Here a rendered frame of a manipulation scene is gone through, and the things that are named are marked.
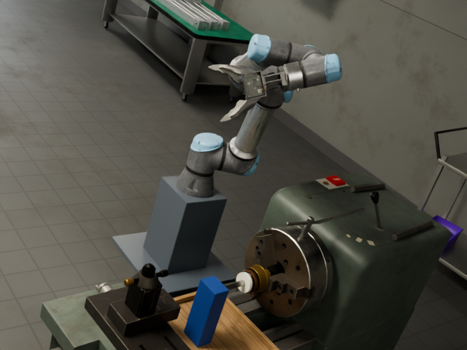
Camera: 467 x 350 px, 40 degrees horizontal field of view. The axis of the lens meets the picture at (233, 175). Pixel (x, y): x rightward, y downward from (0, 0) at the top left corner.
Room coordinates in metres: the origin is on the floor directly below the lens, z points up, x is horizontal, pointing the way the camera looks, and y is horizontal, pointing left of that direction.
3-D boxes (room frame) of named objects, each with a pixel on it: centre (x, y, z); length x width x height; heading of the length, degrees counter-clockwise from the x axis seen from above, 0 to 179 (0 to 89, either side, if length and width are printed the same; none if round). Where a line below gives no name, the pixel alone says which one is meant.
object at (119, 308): (1.57, 0.14, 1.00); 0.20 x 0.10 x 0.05; 138
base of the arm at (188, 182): (2.26, 0.13, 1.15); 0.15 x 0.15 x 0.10
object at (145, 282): (1.55, 0.15, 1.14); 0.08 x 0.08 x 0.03
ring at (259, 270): (1.80, -0.18, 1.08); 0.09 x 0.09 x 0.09; 48
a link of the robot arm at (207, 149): (2.26, 0.13, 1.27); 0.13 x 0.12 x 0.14; 104
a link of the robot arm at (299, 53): (1.80, -0.10, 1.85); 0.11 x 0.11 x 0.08; 14
